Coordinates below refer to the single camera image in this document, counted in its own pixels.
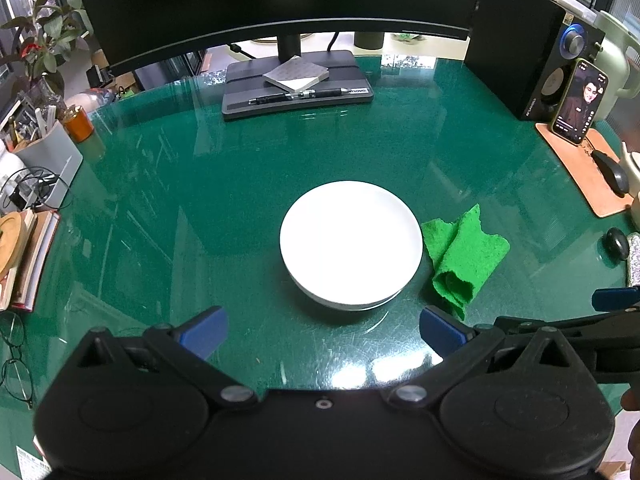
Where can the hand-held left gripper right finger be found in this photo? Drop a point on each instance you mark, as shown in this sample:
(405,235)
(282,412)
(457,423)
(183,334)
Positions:
(442,331)

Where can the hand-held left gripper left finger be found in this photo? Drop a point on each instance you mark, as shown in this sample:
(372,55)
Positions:
(205,332)

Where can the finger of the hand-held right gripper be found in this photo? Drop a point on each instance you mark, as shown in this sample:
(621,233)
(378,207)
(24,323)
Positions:
(615,340)
(615,299)

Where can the green cloth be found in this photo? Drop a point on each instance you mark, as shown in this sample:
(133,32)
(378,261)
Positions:
(462,260)

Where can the white bowl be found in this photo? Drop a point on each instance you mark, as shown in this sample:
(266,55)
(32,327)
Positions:
(350,245)

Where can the white patterned cloth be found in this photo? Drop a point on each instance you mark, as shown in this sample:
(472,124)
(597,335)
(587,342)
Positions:
(635,260)

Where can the small black round object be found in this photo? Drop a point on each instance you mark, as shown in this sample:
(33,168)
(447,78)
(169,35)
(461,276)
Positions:
(618,244)

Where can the cream ceramic pot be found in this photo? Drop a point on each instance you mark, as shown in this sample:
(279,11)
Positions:
(634,180)

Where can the black computer mouse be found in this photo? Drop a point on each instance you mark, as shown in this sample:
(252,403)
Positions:
(612,175)

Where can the tan leather mouse pad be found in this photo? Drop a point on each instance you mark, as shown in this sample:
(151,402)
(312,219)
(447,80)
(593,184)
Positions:
(575,170)

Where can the stack of books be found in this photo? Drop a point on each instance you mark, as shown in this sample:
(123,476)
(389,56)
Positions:
(35,260)

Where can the eyeglasses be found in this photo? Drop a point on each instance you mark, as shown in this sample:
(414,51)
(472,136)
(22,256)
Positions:
(17,375)

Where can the smartphone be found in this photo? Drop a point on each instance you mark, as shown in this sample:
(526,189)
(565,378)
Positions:
(580,102)

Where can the round wooden board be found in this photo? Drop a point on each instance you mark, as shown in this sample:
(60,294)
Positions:
(12,245)

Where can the printed paper sheet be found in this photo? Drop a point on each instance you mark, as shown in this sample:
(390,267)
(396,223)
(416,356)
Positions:
(32,465)

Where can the grey pen holder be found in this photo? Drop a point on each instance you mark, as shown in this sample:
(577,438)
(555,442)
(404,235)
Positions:
(50,165)

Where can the pale green kettle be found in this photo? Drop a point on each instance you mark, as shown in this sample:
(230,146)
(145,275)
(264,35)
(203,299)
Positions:
(622,60)

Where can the orange jar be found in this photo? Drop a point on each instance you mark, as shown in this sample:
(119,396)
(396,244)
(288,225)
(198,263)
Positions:
(79,125)

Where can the grey monitor stand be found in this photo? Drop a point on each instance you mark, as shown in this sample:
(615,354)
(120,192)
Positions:
(300,105)

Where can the black pen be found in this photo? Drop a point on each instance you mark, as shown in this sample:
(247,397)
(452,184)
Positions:
(300,95)

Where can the black speaker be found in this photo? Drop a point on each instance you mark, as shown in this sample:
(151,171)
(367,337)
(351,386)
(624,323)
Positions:
(515,45)

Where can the grey notepad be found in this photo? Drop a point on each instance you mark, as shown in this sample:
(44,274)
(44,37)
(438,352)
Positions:
(295,74)

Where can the green plastic wrapper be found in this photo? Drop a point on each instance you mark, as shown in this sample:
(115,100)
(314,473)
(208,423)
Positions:
(407,36)

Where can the dark green cup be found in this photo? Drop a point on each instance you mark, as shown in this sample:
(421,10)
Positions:
(369,39)

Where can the potted plant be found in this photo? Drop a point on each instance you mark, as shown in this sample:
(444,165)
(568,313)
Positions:
(47,40)

